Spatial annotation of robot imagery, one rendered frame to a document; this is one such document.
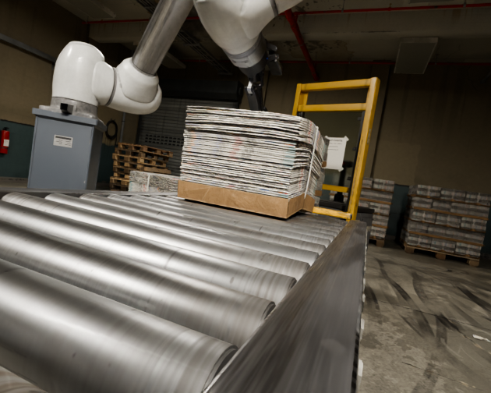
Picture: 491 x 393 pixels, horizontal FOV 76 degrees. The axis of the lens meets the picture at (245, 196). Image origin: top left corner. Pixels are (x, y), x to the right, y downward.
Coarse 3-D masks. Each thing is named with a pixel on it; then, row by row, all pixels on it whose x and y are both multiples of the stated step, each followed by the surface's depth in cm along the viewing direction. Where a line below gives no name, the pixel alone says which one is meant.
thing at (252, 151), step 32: (192, 128) 76; (224, 128) 73; (256, 128) 70; (288, 128) 67; (192, 160) 77; (224, 160) 75; (256, 160) 72; (288, 160) 68; (256, 192) 71; (288, 192) 69
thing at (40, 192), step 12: (0, 192) 46; (12, 192) 47; (24, 192) 49; (36, 192) 51; (48, 192) 53; (60, 192) 55; (72, 192) 58; (84, 192) 61; (96, 192) 64; (108, 192) 68; (120, 192) 72; (132, 192) 76; (144, 192) 81
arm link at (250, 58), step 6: (258, 42) 65; (264, 42) 68; (222, 48) 68; (252, 48) 65; (258, 48) 66; (264, 48) 69; (228, 54) 67; (240, 54) 66; (246, 54) 66; (252, 54) 66; (258, 54) 68; (234, 60) 68; (240, 60) 68; (246, 60) 68; (252, 60) 68; (258, 60) 69; (240, 66) 71; (246, 66) 70
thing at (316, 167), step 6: (318, 132) 88; (318, 138) 88; (318, 144) 90; (324, 144) 100; (318, 150) 90; (324, 150) 101; (318, 156) 94; (318, 162) 95; (312, 168) 88; (318, 168) 98; (312, 174) 92; (318, 174) 99; (312, 180) 93; (312, 186) 95; (306, 192) 88; (312, 192) 96; (300, 210) 91
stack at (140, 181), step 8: (136, 176) 159; (144, 176) 154; (152, 176) 149; (160, 176) 145; (168, 176) 157; (176, 176) 174; (136, 184) 158; (144, 184) 153; (152, 184) 149; (160, 184) 145; (168, 184) 141; (176, 184) 140; (160, 192) 145; (168, 192) 141; (176, 192) 141
